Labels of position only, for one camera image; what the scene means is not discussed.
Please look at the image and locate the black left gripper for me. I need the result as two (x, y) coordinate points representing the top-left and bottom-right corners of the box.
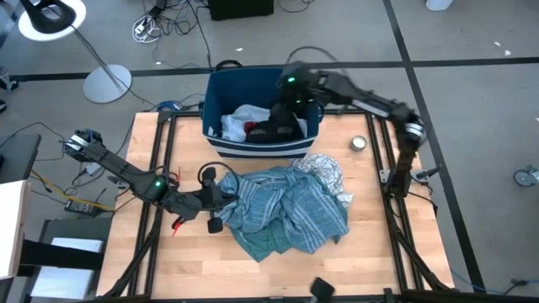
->
(174, 167), (239, 235)

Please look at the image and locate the black garment with white label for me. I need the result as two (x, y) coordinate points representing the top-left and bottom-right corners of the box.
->
(246, 104), (305, 144)

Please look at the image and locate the teal green garment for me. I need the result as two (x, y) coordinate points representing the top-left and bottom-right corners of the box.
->
(229, 218), (291, 263)

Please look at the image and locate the blue striped towel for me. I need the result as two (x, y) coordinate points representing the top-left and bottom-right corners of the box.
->
(214, 165), (350, 256)

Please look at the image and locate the navy white striped fabric basket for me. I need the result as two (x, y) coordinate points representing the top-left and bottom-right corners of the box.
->
(200, 60), (326, 160)

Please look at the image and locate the black box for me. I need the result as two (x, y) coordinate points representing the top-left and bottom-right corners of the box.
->
(208, 0), (275, 21)

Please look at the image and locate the small black object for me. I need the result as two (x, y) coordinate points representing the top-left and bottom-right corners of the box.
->
(309, 276), (336, 300)

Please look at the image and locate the black power adapter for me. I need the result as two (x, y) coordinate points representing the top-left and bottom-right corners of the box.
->
(63, 198), (102, 218)

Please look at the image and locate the grey cart with white panel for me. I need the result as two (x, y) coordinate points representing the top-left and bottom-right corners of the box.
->
(19, 218), (113, 302)

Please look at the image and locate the floor lamp with round base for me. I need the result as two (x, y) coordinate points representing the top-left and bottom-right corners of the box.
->
(16, 0), (133, 104)

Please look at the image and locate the white plastic object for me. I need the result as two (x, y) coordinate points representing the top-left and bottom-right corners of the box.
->
(424, 0), (455, 12)

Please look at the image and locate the black desk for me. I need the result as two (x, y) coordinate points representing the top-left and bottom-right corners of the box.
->
(0, 133), (42, 185)

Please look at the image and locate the white cabinet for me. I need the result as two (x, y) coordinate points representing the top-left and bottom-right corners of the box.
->
(0, 179), (31, 279)

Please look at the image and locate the grey caster wheel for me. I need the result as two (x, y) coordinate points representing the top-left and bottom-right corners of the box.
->
(513, 165), (539, 188)

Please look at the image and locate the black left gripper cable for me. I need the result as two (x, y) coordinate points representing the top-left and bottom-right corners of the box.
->
(196, 161), (240, 199)

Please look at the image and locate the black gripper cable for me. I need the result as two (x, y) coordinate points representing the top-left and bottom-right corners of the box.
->
(196, 161), (240, 199)
(286, 45), (351, 77)

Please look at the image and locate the red cable tie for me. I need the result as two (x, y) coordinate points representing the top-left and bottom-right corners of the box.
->
(170, 166), (189, 237)

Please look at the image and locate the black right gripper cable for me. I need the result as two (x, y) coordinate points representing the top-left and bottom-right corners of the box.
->
(286, 45), (351, 77)

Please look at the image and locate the black aluminium extrusion frame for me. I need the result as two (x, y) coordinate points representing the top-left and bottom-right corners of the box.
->
(99, 107), (539, 303)

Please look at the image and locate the yellow cable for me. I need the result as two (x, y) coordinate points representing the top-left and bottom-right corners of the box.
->
(29, 170), (115, 211)

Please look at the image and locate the black cable tangle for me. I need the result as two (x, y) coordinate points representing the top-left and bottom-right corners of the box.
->
(141, 0), (214, 71)

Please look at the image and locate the white power strip with cables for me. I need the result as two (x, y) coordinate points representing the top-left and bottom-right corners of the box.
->
(131, 14), (163, 45)

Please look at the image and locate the blue floor cable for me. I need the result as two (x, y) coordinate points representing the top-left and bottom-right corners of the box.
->
(450, 268), (502, 294)

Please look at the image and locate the black plug with cable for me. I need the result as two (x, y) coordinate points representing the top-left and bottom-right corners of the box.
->
(503, 277), (539, 295)

